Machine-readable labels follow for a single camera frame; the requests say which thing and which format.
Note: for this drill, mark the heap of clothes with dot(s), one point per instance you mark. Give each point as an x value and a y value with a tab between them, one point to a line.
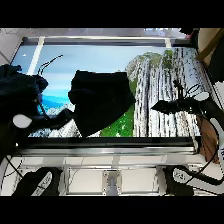
18	86

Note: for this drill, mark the black garment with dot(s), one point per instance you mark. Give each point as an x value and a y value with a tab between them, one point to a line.
101	100

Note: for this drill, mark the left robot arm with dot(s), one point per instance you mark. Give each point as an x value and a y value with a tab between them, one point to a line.
40	120

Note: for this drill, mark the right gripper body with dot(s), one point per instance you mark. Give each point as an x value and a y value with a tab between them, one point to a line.
176	106

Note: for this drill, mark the silver frame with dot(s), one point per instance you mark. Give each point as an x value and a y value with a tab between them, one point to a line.
113	156

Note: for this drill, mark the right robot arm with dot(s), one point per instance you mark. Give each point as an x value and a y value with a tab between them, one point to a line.
213	111

